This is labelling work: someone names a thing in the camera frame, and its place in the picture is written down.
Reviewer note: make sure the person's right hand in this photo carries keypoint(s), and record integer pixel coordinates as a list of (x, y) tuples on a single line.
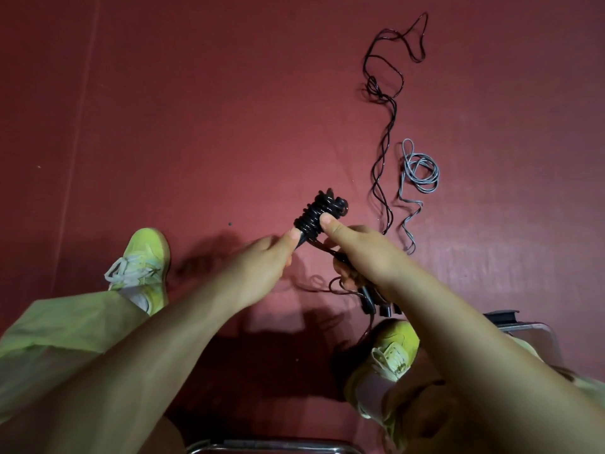
[(366, 252)]

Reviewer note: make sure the person's left hand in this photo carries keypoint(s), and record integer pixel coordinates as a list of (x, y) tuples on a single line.
[(257, 269)]

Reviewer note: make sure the person's left thumb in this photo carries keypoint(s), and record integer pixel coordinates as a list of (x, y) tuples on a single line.
[(290, 238)]

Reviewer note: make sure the person's right thumb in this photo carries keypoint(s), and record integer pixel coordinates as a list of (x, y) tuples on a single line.
[(333, 227)]

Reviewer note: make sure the person's left forearm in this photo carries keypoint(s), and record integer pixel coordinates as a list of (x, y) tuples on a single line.
[(142, 364)]

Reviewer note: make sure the person's right forearm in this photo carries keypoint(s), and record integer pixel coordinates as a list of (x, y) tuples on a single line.
[(472, 354)]

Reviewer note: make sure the yellow-green right shoe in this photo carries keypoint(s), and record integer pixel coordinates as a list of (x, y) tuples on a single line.
[(394, 347)]

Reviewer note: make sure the yellow-green shoe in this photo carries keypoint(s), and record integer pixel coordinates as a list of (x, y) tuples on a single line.
[(144, 252), (394, 347)]

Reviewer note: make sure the yellow-green left shoe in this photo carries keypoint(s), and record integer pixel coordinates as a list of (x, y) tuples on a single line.
[(144, 252)]

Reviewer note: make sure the white left sock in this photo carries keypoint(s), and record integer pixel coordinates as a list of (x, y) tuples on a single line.
[(139, 297)]

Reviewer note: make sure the white sock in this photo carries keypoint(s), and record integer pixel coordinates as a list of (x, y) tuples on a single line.
[(139, 297), (371, 390)]

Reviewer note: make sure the white right sock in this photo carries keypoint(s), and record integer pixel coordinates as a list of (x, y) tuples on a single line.
[(371, 390)]

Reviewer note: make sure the grey stool with black part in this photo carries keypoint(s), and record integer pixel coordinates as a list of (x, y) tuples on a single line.
[(534, 333)]

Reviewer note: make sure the metal chair frame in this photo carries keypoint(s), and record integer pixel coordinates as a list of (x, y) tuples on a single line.
[(264, 446)]

